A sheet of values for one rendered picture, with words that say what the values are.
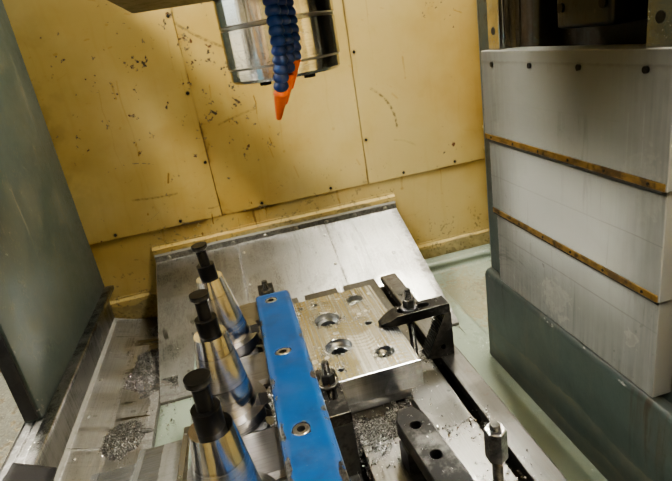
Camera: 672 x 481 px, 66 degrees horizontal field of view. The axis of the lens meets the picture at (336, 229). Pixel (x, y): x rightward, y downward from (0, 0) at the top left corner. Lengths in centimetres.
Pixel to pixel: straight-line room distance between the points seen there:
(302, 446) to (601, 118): 64
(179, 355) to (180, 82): 85
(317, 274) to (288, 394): 130
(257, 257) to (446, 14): 106
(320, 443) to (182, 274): 148
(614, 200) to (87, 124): 150
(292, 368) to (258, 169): 139
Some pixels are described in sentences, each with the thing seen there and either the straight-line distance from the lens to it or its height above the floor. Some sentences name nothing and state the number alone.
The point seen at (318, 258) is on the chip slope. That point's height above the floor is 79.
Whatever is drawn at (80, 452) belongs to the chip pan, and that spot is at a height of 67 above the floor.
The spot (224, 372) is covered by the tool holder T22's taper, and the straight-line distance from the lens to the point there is 42.
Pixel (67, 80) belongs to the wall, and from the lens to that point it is 182.
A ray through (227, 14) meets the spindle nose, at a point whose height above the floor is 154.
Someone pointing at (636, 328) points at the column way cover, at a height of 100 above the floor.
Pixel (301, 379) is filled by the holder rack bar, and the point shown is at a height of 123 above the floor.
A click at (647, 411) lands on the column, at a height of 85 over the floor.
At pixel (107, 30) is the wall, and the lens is 180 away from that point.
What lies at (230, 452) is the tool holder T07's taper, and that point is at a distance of 32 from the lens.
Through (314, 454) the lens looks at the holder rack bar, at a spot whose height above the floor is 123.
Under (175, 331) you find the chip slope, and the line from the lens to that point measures 169.
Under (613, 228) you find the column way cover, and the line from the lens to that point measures 89.
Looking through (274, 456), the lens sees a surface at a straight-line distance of 41.
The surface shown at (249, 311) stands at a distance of 60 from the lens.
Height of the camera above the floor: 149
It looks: 21 degrees down
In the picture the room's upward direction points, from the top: 10 degrees counter-clockwise
